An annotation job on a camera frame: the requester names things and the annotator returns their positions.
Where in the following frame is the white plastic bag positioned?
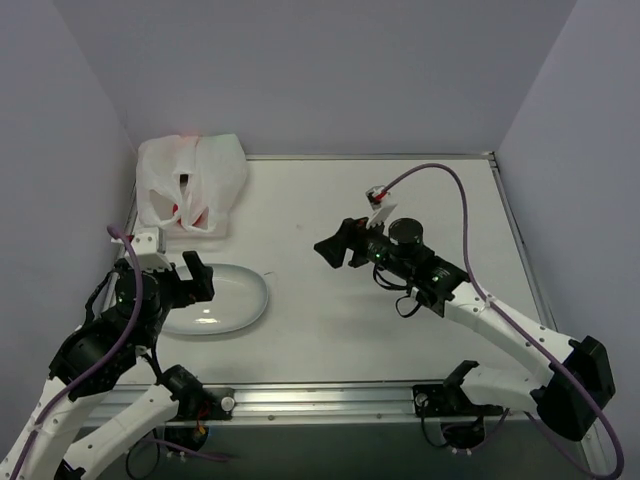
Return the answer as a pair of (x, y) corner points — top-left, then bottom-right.
(136, 134), (248, 228)

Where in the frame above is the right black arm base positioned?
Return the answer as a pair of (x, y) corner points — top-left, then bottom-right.
(412, 383), (506, 455)

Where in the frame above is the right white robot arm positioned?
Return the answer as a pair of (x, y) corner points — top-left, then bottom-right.
(314, 218), (615, 441)

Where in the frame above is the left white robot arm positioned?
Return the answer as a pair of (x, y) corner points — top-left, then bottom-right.
(1, 251), (235, 479)

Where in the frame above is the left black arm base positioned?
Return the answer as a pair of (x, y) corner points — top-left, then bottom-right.
(163, 388), (236, 453)

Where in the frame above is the red fake apple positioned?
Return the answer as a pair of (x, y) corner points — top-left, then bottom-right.
(192, 209), (209, 231)

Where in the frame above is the white oval plate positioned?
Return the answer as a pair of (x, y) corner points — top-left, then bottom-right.
(162, 263), (269, 336)

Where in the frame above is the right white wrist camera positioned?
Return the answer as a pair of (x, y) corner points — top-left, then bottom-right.
(366, 186), (397, 229)

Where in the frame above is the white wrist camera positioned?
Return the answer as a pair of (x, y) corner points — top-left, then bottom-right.
(107, 225), (172, 274)
(366, 186), (397, 229)

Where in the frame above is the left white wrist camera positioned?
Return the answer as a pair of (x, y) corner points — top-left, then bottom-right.
(107, 225), (172, 274)

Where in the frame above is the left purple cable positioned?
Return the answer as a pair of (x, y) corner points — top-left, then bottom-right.
(9, 225), (231, 476)

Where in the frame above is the purple cable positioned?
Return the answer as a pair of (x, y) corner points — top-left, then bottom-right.
(382, 163), (625, 479)
(9, 225), (231, 476)

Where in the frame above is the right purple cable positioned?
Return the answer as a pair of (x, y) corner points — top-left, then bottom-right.
(382, 163), (625, 479)

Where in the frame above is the aluminium mounting rail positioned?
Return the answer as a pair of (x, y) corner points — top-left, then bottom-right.
(208, 382), (418, 425)

